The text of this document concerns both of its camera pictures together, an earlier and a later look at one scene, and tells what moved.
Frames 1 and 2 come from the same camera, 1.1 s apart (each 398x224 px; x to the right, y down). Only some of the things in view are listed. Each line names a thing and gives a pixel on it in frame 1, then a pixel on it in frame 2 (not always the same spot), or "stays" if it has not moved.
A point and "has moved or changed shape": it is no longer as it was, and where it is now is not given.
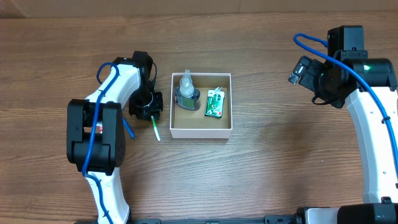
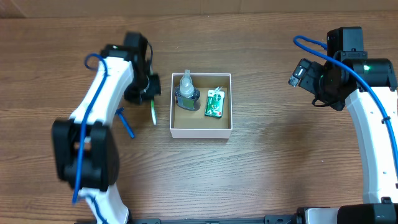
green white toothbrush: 155,128 has moved or changed shape
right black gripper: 314,71 stays
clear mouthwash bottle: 186,94 stays
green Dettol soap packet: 214,102 stays
